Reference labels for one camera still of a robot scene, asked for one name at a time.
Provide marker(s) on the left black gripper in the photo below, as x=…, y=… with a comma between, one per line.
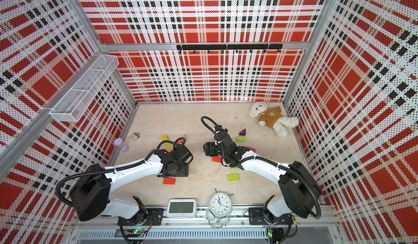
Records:
x=184, y=171

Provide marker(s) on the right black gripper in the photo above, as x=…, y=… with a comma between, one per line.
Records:
x=209, y=149

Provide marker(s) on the red block front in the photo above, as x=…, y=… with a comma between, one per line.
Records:
x=169, y=181

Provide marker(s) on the red block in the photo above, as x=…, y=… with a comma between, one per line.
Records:
x=169, y=181
x=217, y=159

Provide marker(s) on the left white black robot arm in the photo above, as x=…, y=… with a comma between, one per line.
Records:
x=90, y=192

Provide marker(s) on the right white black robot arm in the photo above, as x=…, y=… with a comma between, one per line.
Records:
x=300, y=193

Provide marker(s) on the red block centre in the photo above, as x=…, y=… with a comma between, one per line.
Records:
x=217, y=159

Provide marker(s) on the green block front right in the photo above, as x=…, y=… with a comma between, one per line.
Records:
x=233, y=177

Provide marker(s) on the purple triangle block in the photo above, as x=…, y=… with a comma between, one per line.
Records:
x=243, y=133

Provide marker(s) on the magenta block right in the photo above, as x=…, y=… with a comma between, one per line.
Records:
x=252, y=149

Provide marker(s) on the white digital display device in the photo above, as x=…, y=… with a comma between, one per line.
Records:
x=182, y=208

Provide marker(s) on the small brown white object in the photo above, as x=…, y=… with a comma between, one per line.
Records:
x=134, y=136

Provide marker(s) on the white analog alarm clock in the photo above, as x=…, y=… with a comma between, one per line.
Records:
x=219, y=210

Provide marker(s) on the white teddy bear brown shirt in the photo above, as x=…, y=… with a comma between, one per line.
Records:
x=273, y=118

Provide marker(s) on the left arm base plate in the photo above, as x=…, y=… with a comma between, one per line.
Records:
x=153, y=216

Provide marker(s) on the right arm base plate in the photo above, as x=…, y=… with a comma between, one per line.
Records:
x=261, y=216

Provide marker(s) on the black hook rail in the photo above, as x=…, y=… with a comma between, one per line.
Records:
x=230, y=47

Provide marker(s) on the white wire mesh basket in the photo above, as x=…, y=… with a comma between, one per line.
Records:
x=76, y=101

